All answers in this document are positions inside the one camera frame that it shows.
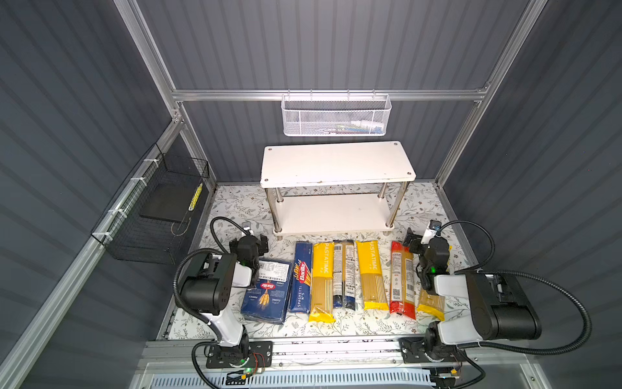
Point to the dark blue clear spaghetti bag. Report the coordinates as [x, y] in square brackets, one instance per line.
[344, 275]

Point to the yellow marker pen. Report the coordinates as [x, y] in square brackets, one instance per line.
[195, 198]

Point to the red spaghetti bag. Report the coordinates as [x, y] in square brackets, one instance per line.
[402, 281]

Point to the items in white basket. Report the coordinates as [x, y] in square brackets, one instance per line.
[354, 128]

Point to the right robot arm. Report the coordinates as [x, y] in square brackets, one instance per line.
[498, 307]

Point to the narrow blue Barilla spaghetti box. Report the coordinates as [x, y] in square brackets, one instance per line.
[300, 296]

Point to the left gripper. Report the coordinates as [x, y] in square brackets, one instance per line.
[257, 245]

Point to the wide blue Barilla pasta box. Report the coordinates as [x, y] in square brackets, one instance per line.
[268, 300]

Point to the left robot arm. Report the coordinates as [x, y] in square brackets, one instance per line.
[202, 287]

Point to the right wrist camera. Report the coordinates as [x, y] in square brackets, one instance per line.
[431, 231]

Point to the white two-tier shelf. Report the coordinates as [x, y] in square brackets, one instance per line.
[322, 165]

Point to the white wire mesh basket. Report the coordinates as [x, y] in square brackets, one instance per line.
[303, 114]

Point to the black wire basket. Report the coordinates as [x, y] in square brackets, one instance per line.
[152, 224]

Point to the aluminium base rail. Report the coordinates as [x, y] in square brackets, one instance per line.
[293, 354]

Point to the yellow pastatime bag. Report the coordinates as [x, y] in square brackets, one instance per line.
[322, 305]
[372, 281]
[431, 304]

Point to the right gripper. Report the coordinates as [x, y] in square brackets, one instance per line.
[418, 243]

